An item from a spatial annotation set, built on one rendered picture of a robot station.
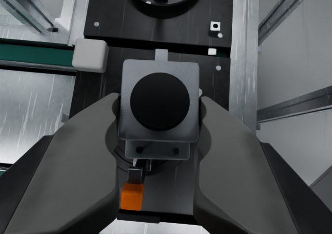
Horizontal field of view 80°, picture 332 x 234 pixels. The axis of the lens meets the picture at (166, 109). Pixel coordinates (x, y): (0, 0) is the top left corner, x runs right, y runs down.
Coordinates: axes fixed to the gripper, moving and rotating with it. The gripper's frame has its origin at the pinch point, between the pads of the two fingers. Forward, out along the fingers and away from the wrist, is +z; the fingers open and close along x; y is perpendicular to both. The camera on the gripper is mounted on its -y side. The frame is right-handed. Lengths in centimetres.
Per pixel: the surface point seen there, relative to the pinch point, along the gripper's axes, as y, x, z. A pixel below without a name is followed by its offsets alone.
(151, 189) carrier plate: 19.0, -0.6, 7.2
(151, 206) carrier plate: 20.7, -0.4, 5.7
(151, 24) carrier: 0.2, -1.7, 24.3
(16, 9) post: -1.5, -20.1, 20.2
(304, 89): 11.8, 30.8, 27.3
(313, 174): 24.8, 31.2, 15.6
